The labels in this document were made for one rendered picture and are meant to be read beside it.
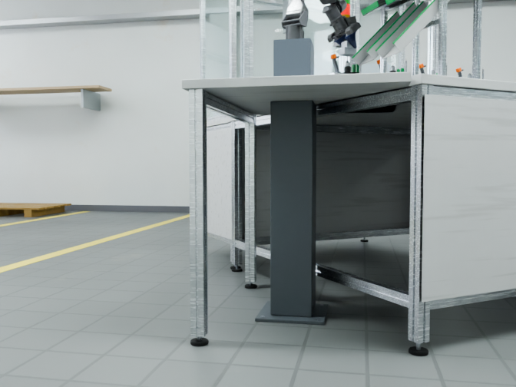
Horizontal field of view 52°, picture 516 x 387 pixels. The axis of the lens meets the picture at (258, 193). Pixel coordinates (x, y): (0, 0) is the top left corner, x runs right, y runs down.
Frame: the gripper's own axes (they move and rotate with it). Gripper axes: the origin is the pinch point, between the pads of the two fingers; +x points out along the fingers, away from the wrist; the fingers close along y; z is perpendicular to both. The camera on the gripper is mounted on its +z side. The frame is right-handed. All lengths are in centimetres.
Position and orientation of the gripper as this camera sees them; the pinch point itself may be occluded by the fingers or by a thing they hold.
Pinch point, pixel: (348, 42)
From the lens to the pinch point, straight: 247.2
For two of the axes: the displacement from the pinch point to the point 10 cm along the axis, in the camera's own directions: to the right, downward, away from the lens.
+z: 7.3, -6.1, 3.2
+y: -4.3, -0.5, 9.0
